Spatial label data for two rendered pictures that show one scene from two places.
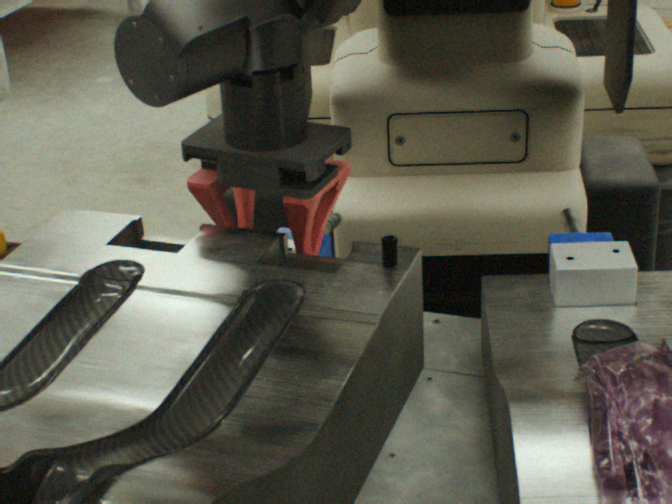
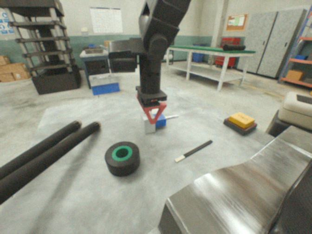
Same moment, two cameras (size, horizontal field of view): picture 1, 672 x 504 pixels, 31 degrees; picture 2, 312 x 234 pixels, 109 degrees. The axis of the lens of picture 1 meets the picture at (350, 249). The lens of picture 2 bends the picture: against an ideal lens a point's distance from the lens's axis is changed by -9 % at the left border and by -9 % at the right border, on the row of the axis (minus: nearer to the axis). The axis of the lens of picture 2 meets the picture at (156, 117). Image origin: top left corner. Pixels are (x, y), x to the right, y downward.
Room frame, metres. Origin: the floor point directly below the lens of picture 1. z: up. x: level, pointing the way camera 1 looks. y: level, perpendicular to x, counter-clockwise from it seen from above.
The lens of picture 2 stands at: (0.37, 0.30, 1.06)
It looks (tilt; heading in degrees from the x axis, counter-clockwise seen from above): 32 degrees down; 42
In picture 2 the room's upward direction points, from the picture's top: straight up
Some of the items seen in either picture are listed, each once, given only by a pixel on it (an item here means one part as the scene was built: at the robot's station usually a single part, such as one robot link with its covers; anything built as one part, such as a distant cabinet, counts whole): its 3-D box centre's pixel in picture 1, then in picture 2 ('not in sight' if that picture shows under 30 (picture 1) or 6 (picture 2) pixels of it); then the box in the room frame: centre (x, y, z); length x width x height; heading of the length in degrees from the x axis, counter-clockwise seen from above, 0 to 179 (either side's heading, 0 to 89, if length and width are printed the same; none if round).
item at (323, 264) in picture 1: (310, 277); not in sight; (0.68, 0.03, 0.87); 0.05 x 0.05 x 0.04; 70
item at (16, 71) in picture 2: not in sight; (11, 68); (0.20, 6.91, 0.42); 0.86 x 0.33 x 0.83; 157
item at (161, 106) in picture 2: not in sight; (151, 108); (0.61, 0.53, 0.88); 0.07 x 0.07 x 0.09; 62
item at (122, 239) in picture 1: (160, 258); not in sight; (0.72, 0.13, 0.87); 0.05 x 0.05 x 0.04; 70
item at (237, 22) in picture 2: not in sight; (236, 22); (7.17, 1.90, 1.80); 0.90 x 0.03 x 0.60; 67
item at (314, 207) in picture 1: (287, 207); not in sight; (0.76, 0.04, 0.88); 0.07 x 0.07 x 0.09; 64
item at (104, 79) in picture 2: not in sight; (103, 79); (1.73, 3.12, 0.28); 0.61 x 0.41 x 0.15; 157
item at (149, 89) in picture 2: not in sight; (150, 84); (0.61, 0.54, 0.95); 0.10 x 0.07 x 0.07; 62
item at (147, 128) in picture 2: not in sight; (160, 119); (0.65, 0.52, 0.83); 0.13 x 0.05 x 0.05; 152
